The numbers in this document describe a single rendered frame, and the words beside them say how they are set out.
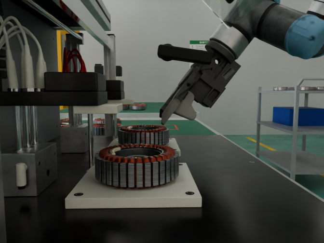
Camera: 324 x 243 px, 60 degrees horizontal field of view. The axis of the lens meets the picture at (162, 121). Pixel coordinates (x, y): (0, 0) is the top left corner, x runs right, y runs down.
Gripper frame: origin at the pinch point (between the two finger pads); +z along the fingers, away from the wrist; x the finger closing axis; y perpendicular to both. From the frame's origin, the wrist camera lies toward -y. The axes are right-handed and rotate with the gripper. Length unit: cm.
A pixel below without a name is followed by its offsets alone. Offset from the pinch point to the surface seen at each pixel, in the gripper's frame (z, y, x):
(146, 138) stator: 4.1, 0.1, -5.5
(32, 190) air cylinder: 14.3, -9.1, -27.8
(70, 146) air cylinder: 15.2, -11.2, -3.6
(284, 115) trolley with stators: -68, 122, 227
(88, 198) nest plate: 9.3, -3.2, -31.6
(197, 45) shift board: -131, 13, 508
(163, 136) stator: 2.0, 2.9, -3.6
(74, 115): 9.8, -14.4, -2.5
